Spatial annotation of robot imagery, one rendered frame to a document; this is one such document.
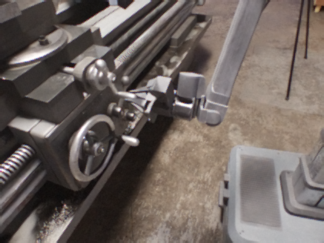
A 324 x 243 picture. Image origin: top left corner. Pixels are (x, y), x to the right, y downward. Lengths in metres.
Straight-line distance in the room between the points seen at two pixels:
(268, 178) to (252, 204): 0.17
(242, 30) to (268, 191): 0.77
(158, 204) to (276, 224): 0.60
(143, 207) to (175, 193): 0.20
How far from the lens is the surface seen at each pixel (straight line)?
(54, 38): 0.77
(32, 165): 0.81
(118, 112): 0.86
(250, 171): 1.23
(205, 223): 1.35
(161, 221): 1.34
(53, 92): 0.68
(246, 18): 0.64
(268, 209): 1.15
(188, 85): 0.62
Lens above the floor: 1.23
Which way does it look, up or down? 43 degrees down
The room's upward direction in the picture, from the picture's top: 4 degrees counter-clockwise
